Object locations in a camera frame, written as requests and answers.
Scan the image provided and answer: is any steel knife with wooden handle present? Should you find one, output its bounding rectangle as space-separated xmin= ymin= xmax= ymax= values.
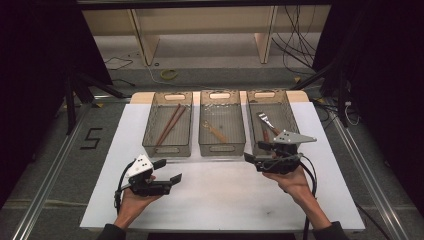
xmin=259 ymin=120 xmax=270 ymax=144

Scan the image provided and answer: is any beige wooden shelf unit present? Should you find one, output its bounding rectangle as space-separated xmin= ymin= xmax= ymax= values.
xmin=81 ymin=4 xmax=332 ymax=67

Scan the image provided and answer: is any yellow tape roll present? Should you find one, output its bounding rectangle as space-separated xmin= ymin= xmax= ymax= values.
xmin=160 ymin=68 xmax=179 ymax=81

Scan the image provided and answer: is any grey translucent plastic bin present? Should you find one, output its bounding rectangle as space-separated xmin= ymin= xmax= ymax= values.
xmin=198 ymin=89 xmax=247 ymax=158
xmin=141 ymin=91 xmax=194 ymax=158
xmin=246 ymin=89 xmax=301 ymax=157

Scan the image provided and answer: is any black curtain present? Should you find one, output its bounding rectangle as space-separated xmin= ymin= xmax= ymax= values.
xmin=313 ymin=0 xmax=424 ymax=214
xmin=0 ymin=0 xmax=113 ymax=208

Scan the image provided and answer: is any brown wooden chopstick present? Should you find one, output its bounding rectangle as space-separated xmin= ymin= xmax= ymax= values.
xmin=154 ymin=103 xmax=183 ymax=147
xmin=157 ymin=105 xmax=188 ymax=148

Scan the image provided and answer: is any steel fork with wooden handle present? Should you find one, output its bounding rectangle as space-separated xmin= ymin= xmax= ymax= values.
xmin=256 ymin=112 xmax=283 ymax=136

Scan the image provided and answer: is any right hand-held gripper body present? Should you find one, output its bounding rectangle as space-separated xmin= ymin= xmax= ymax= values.
xmin=254 ymin=129 xmax=318 ymax=175

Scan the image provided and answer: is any hand-held gripper black cable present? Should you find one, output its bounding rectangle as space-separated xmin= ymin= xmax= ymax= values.
xmin=114 ymin=162 xmax=136 ymax=214
xmin=298 ymin=153 xmax=318 ymax=240

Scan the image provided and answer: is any person's left hand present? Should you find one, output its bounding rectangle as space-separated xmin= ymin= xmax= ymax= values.
xmin=114 ymin=175 xmax=162 ymax=230

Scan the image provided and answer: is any left hand-held gripper black cable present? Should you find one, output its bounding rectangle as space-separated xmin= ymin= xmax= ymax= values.
xmin=114 ymin=162 xmax=136 ymax=214

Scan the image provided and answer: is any bundle of black cables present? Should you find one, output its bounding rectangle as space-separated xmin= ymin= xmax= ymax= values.
xmin=270 ymin=4 xmax=323 ymax=76

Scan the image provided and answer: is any thin black floor cable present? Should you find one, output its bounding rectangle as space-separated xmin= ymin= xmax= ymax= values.
xmin=103 ymin=56 xmax=134 ymax=72

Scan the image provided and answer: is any person's right hand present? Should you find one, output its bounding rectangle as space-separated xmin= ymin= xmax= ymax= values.
xmin=262 ymin=165 xmax=315 ymax=203

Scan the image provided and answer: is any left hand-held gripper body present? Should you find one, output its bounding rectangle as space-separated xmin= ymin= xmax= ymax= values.
xmin=123 ymin=153 xmax=174 ymax=198

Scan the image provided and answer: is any metal floor rail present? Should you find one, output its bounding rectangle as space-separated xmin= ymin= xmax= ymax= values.
xmin=11 ymin=94 xmax=133 ymax=240
xmin=324 ymin=98 xmax=406 ymax=240

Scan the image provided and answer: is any right hand-held gripper black cable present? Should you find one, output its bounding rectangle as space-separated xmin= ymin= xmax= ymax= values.
xmin=298 ymin=153 xmax=318 ymax=240

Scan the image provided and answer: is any clear spoon with wooden handle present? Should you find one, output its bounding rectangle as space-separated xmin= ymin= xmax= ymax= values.
xmin=201 ymin=119 xmax=228 ymax=144

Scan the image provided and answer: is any white floor cable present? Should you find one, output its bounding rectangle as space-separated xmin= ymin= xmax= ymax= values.
xmin=143 ymin=61 xmax=228 ymax=91

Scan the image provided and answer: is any black metal stand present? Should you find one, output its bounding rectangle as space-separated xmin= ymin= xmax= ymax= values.
xmin=289 ymin=59 xmax=351 ymax=128
xmin=64 ymin=64 xmax=131 ymax=136

